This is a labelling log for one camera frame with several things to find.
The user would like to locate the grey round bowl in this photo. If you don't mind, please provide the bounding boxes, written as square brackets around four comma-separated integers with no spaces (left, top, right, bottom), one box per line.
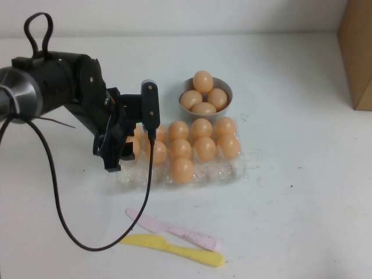
[177,76,234,124]

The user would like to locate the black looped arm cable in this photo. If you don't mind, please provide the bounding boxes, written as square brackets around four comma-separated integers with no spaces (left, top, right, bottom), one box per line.
[24,12,55,58]

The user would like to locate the yellow plastic knife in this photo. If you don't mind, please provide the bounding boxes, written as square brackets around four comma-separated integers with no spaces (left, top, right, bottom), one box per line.
[120,234,226,269]

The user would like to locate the black camera cable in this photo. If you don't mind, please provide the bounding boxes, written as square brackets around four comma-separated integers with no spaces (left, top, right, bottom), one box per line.
[0,116,155,252]

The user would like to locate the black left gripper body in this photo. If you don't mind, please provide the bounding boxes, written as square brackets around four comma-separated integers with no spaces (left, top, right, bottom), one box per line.
[100,86,144,141]

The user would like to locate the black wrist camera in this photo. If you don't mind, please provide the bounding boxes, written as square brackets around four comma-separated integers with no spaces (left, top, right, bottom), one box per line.
[141,78,160,132]

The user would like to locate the brown cardboard box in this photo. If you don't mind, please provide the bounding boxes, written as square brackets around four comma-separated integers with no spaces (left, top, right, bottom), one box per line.
[337,0,372,112]

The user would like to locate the clear plastic egg tray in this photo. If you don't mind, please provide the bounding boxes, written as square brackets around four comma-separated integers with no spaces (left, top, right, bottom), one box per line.
[116,117,251,193]

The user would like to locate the pink plastic knife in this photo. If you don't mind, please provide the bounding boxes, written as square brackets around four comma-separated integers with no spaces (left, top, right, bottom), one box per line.
[125,208,223,252]

